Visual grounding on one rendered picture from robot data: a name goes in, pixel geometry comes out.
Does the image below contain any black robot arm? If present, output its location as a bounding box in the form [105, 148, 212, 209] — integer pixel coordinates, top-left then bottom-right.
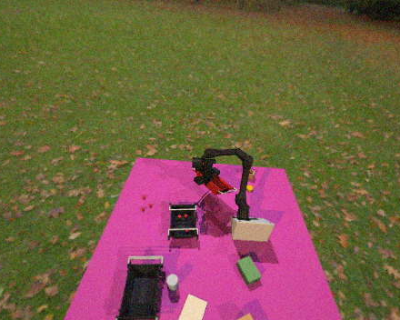
[192, 148, 254, 221]

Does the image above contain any small green block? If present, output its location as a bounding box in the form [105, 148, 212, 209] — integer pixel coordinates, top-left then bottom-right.
[236, 256, 262, 285]

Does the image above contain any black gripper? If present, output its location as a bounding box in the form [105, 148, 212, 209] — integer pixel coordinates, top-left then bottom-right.
[194, 167, 220, 185]

